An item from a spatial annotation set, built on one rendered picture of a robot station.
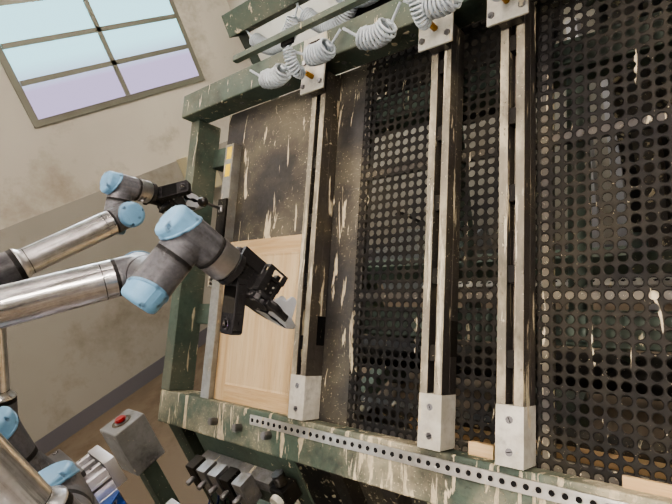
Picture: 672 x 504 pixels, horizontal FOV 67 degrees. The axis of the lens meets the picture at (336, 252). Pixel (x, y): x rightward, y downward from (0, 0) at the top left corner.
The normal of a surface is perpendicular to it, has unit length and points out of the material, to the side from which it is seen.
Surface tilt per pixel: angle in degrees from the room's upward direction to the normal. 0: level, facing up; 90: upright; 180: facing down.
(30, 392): 90
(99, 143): 90
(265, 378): 55
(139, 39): 90
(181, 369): 90
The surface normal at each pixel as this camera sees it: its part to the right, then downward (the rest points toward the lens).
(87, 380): 0.70, -0.01
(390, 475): -0.65, -0.16
